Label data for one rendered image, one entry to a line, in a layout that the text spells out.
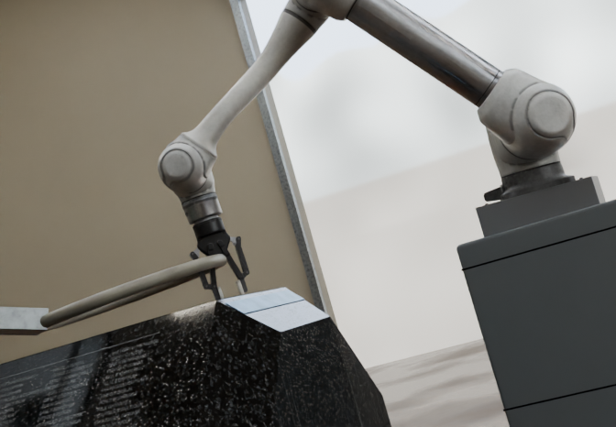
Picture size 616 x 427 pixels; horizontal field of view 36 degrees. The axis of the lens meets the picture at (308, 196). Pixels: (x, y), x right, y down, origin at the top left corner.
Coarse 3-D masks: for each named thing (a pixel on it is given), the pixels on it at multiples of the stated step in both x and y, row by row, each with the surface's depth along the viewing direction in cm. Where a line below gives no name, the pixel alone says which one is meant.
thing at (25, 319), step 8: (0, 312) 211; (8, 312) 212; (16, 312) 213; (24, 312) 213; (32, 312) 214; (40, 312) 215; (48, 312) 216; (0, 320) 211; (8, 320) 212; (16, 320) 212; (24, 320) 213; (32, 320) 214; (0, 328) 210; (8, 328) 211; (16, 328) 212; (24, 328) 213; (32, 328) 213; (40, 328) 214
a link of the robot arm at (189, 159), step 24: (288, 24) 237; (264, 48) 240; (288, 48) 238; (264, 72) 235; (240, 96) 228; (216, 120) 223; (192, 144) 219; (216, 144) 224; (168, 168) 215; (192, 168) 215
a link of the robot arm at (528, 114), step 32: (320, 0) 220; (352, 0) 220; (384, 0) 221; (384, 32) 221; (416, 32) 220; (416, 64) 223; (448, 64) 219; (480, 64) 220; (480, 96) 220; (512, 96) 215; (544, 96) 211; (512, 128) 216; (544, 128) 211
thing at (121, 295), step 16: (208, 256) 223; (224, 256) 230; (160, 272) 211; (176, 272) 212; (192, 272) 215; (208, 272) 245; (112, 288) 208; (128, 288) 207; (144, 288) 208; (160, 288) 252; (80, 304) 208; (96, 304) 207; (112, 304) 250; (48, 320) 212; (64, 320) 211; (80, 320) 245
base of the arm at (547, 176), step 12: (540, 168) 234; (552, 168) 235; (504, 180) 240; (516, 180) 236; (528, 180) 235; (540, 180) 234; (552, 180) 233; (564, 180) 232; (492, 192) 242; (504, 192) 236; (516, 192) 234; (528, 192) 234
